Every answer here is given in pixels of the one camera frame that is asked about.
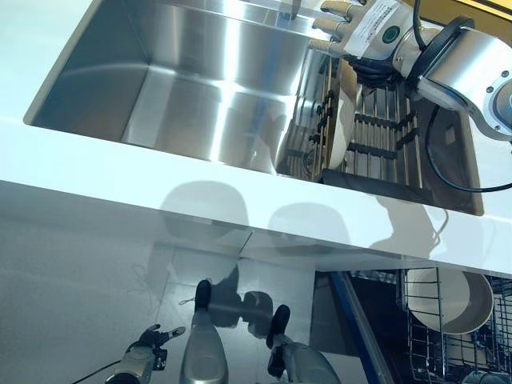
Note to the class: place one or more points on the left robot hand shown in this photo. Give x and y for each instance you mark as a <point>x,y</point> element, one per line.
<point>150,340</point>

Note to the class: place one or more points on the right robot leg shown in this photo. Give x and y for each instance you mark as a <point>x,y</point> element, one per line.
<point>296,360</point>

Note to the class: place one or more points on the deep cream ceramic plate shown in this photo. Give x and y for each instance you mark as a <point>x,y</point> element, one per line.
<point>452,304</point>

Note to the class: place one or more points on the black sink dish rack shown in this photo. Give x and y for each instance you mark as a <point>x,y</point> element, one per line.
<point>380,136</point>

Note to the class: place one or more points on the chrome kitchen faucet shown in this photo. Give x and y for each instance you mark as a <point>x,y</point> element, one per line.
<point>294,8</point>

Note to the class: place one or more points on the stainless steel sink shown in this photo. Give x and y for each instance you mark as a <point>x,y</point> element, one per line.
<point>160,92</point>

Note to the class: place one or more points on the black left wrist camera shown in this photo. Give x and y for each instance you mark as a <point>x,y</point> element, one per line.
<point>161,358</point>

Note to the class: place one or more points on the wide white cabinet door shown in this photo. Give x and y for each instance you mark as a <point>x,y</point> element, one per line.
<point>80,248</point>

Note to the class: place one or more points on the shallow cream ceramic plate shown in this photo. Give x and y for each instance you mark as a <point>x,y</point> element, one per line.
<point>344,124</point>

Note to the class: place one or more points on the narrow white cabinet door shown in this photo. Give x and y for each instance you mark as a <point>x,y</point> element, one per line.
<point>304,256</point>

